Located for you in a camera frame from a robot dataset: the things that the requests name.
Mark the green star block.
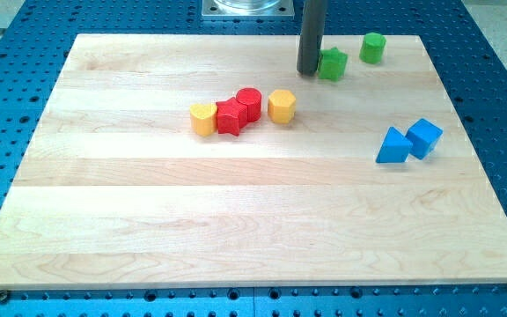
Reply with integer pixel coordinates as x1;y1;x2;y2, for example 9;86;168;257
318;47;349;82

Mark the red star block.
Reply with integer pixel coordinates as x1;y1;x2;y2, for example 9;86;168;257
216;97;247;136

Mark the yellow hexagon block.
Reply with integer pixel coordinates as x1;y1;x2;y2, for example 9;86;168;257
268;90;297;124

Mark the red cylinder block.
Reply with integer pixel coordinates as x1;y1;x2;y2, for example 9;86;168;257
236;87;262;122

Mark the yellow heart block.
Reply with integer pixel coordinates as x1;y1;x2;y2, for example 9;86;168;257
189;103;217;136

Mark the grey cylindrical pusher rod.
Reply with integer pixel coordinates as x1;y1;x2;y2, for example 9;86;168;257
297;0;328;76

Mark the light wooden board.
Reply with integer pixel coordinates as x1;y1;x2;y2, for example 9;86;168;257
0;33;507;290

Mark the blue triangle block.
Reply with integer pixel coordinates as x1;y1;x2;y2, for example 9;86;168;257
376;127;413;163

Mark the green cylinder block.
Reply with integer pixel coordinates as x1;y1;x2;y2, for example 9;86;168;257
359;33;386;64

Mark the blue cube block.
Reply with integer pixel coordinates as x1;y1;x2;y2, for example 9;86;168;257
406;118;443;159

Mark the brass board clamp screw left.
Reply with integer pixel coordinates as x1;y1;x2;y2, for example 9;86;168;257
0;290;11;304

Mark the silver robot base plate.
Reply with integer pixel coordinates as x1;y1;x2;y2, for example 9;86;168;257
202;0;295;18

